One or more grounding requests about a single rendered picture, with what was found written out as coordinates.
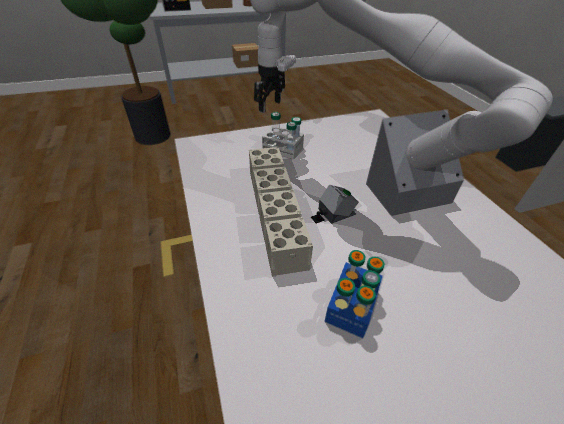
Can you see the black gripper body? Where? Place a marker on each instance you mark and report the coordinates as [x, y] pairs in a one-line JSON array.
[[268, 74]]

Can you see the beige bucket adapter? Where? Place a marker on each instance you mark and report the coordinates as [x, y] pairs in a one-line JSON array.
[[297, 253], [264, 158], [278, 205], [270, 180]]

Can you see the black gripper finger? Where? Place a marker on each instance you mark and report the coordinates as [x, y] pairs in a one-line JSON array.
[[278, 85], [258, 89]]

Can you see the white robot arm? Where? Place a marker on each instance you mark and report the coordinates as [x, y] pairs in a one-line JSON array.
[[437, 53]]

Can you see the green tube cap with grey label dot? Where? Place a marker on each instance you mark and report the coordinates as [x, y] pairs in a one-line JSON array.
[[371, 279]]

